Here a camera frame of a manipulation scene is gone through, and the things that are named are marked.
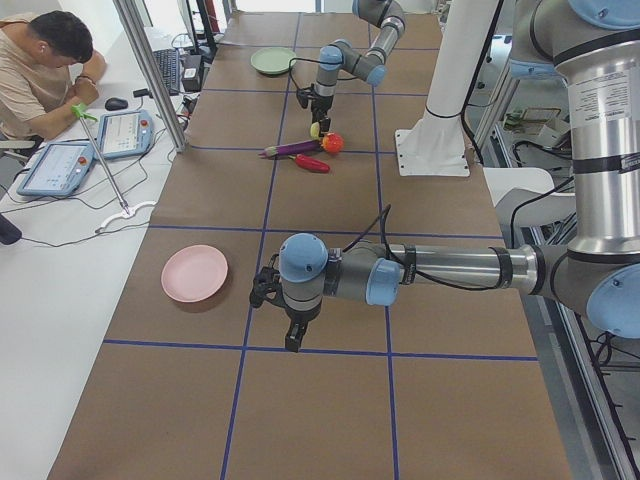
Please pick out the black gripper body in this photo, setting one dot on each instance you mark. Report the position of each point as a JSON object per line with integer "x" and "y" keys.
{"x": 300, "y": 317}
{"x": 321, "y": 104}

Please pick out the near blue teach pendant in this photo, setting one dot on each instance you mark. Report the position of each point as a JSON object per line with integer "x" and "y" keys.
{"x": 59, "y": 169}

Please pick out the black computer mouse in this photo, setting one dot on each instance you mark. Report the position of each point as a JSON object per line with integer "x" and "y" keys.
{"x": 115, "y": 104}

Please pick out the aluminium frame post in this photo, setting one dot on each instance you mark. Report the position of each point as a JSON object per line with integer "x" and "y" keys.
{"x": 135, "y": 32}

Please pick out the yellow-pink peach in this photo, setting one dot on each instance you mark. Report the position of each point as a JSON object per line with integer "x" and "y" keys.
{"x": 315, "y": 131}

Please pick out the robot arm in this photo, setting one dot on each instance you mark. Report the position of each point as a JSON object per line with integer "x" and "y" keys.
{"x": 594, "y": 45}
{"x": 370, "y": 67}

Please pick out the red chili pepper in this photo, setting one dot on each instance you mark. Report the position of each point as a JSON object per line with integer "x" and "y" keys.
{"x": 310, "y": 164}

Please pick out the red-yellow pomegranate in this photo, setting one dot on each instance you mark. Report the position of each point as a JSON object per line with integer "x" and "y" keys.
{"x": 332, "y": 142}

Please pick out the metal rod with green handle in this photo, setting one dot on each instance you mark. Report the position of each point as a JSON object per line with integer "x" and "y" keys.
{"x": 79, "y": 111}

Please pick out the green plate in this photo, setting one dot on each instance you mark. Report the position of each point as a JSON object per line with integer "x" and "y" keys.
{"x": 272, "y": 61}

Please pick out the blue teach pendant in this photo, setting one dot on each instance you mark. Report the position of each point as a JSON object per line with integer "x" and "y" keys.
{"x": 59, "y": 169}
{"x": 124, "y": 133}

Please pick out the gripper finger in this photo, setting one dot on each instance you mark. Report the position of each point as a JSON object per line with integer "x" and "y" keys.
{"x": 324, "y": 125}
{"x": 294, "y": 337}

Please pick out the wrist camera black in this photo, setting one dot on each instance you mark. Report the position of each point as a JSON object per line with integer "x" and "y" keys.
{"x": 267, "y": 286}

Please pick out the white curved bracket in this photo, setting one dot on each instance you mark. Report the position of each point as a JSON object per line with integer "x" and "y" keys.
{"x": 126, "y": 213}

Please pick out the pink plate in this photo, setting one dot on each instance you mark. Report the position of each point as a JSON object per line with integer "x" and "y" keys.
{"x": 194, "y": 273}

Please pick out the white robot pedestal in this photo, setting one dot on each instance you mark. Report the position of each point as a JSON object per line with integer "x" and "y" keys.
{"x": 435, "y": 145}

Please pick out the seated man in beige shirt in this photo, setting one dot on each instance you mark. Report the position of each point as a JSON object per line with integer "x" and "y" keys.
{"x": 48, "y": 65}

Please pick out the far blue teach pendant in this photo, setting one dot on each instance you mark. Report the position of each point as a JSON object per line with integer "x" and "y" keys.
{"x": 124, "y": 133}

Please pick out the purple eggplant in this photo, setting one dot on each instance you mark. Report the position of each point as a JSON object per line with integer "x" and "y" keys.
{"x": 290, "y": 149}

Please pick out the brown paper table cover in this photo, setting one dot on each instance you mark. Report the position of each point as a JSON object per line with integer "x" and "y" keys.
{"x": 243, "y": 346}

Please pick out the black keyboard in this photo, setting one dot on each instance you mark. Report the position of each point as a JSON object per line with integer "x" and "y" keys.
{"x": 168, "y": 63}

